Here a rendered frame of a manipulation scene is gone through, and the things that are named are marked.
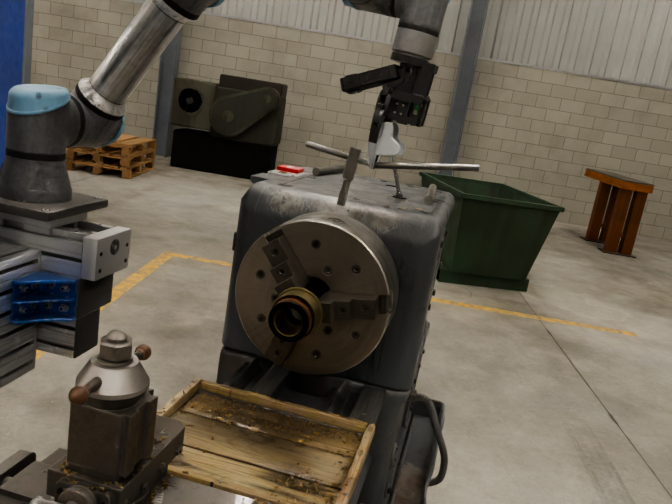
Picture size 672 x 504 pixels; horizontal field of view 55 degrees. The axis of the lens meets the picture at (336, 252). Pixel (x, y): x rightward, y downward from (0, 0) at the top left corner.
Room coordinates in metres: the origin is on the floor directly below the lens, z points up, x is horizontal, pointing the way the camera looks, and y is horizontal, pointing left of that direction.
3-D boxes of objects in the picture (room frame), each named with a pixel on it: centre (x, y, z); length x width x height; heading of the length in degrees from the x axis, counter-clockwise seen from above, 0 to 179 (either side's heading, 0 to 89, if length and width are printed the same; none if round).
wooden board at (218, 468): (0.98, 0.08, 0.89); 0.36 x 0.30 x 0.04; 79
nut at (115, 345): (0.67, 0.22, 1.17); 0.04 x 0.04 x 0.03
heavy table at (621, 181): (9.45, -3.80, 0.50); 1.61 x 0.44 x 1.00; 179
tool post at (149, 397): (0.67, 0.22, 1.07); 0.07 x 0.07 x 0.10; 79
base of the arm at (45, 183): (1.36, 0.66, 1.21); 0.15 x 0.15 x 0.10
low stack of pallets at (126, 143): (8.82, 3.22, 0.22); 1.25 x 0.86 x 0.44; 2
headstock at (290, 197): (1.66, -0.04, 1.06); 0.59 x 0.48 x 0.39; 169
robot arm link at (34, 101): (1.36, 0.66, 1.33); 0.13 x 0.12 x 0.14; 160
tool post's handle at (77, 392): (0.62, 0.23, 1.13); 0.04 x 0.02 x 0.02; 169
